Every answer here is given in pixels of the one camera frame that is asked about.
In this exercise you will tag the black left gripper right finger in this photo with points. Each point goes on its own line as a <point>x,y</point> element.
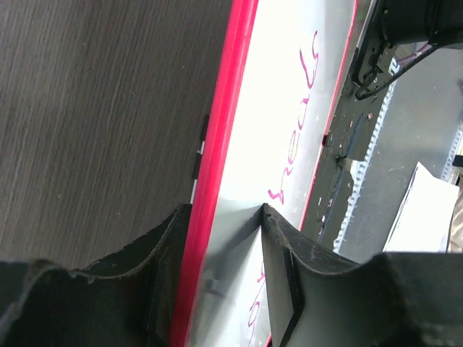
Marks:
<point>319,298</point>

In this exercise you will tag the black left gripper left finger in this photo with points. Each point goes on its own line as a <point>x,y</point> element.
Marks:
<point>123,299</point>

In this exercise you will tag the pink framed whiteboard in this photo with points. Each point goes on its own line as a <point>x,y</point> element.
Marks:
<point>282,69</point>

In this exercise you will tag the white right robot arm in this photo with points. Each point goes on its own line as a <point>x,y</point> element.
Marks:
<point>395,23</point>

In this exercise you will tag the white paper sheet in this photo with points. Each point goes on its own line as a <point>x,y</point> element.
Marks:
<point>423,221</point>

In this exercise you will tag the white slotted cable duct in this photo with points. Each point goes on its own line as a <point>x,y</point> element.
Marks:
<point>359,169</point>

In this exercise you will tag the metal wire whiteboard stand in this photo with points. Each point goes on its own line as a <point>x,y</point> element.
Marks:
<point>199,155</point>

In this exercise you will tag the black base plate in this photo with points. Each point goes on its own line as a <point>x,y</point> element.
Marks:
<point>348,138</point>

